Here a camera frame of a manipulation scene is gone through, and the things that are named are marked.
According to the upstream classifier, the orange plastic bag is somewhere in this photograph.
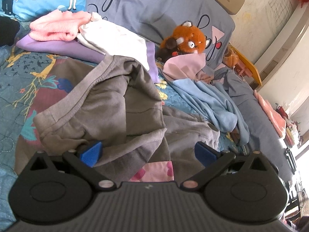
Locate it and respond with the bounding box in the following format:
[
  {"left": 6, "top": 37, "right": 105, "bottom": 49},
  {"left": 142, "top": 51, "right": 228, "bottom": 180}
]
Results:
[{"left": 223, "top": 48, "right": 239, "bottom": 68}]

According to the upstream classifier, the grey printed sofa cover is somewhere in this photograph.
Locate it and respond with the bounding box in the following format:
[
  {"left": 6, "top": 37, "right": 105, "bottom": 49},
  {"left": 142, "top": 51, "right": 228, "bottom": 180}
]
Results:
[{"left": 86, "top": 0, "right": 293, "bottom": 181}]

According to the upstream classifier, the folded coral pink garment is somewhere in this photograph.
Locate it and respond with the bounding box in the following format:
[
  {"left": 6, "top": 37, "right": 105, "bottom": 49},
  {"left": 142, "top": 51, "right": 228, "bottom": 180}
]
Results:
[{"left": 29, "top": 9, "right": 91, "bottom": 41}]

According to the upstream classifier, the light blue garment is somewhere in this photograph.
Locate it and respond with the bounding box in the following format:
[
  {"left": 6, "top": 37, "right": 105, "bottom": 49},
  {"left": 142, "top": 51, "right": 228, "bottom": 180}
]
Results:
[{"left": 169, "top": 78, "right": 250, "bottom": 146}]

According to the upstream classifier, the black clothes pile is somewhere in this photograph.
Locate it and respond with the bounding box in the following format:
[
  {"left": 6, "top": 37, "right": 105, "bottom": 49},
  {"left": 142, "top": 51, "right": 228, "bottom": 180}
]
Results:
[{"left": 0, "top": 16, "right": 20, "bottom": 47}]

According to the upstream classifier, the grey garment with pink cuffs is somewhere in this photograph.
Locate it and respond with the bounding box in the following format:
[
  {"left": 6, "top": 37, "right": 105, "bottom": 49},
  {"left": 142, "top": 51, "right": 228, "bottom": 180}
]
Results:
[{"left": 14, "top": 56, "right": 220, "bottom": 183}]

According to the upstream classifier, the white air conditioner unit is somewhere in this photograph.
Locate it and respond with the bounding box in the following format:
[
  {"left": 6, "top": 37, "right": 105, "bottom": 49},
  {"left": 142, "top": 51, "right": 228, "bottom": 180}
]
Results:
[{"left": 255, "top": 4, "right": 308, "bottom": 114}]

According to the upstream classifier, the yellow flat board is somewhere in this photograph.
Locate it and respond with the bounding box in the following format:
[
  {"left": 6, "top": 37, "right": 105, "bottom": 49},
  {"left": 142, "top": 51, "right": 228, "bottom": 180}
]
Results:
[{"left": 230, "top": 45, "right": 262, "bottom": 86}]

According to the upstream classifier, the pink cloth under plush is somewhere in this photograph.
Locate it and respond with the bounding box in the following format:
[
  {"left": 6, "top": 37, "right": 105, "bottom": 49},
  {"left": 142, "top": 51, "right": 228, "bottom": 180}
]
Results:
[{"left": 162, "top": 53, "right": 214, "bottom": 83}]

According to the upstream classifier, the folded purple garment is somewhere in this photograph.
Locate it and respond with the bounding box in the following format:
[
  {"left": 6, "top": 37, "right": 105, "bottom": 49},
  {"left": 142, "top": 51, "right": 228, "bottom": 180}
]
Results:
[{"left": 16, "top": 34, "right": 160, "bottom": 83}]

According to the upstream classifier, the black plastic tool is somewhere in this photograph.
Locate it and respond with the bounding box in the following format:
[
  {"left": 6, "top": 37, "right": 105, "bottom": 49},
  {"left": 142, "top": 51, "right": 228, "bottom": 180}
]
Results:
[{"left": 284, "top": 148, "right": 297, "bottom": 175}]

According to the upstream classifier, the salmon towel on armrest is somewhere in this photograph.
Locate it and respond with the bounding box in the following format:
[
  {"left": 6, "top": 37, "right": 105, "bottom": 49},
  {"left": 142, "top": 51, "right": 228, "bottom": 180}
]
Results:
[{"left": 254, "top": 90, "right": 286, "bottom": 138}]

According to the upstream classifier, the blue floral quilted blanket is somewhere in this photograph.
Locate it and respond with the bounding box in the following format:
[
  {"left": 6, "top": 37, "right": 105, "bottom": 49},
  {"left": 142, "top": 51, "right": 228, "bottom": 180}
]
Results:
[{"left": 0, "top": 20, "right": 242, "bottom": 225}]

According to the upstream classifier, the red panda plush toy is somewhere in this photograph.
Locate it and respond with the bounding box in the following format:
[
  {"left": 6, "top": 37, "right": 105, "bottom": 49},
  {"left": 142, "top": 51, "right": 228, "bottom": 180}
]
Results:
[{"left": 155, "top": 21, "right": 207, "bottom": 62}]

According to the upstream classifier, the folded white garment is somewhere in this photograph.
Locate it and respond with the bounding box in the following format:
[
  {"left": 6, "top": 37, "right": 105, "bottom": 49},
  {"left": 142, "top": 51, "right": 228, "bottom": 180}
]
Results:
[{"left": 77, "top": 12, "right": 150, "bottom": 71}]

